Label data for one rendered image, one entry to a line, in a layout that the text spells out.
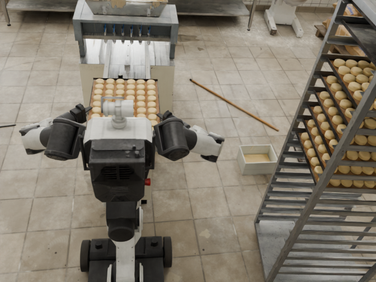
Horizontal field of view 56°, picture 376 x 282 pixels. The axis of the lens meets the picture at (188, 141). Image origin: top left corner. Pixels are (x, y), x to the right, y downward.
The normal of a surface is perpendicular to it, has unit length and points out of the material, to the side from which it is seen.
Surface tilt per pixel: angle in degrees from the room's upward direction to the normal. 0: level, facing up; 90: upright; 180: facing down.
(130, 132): 1
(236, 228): 0
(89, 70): 90
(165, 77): 90
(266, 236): 0
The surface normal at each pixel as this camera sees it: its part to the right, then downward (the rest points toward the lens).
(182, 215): 0.09, -0.73
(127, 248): 0.14, 0.01
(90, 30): 0.11, 0.69
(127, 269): 0.14, -0.23
